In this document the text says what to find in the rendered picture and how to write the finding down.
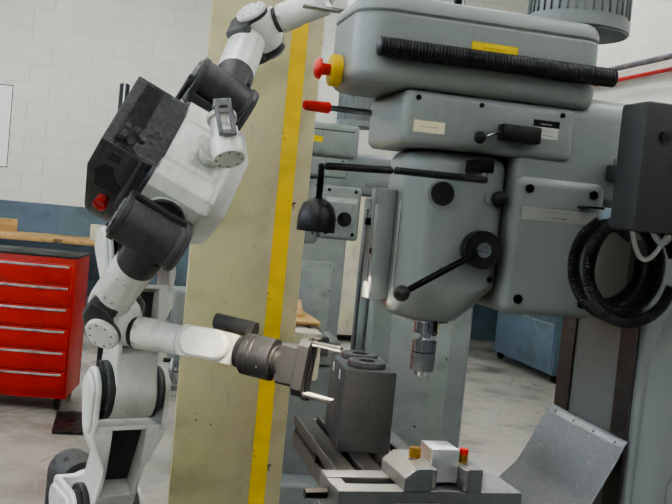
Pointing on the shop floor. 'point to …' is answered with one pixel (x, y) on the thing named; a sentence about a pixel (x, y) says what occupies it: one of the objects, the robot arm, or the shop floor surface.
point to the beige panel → (248, 284)
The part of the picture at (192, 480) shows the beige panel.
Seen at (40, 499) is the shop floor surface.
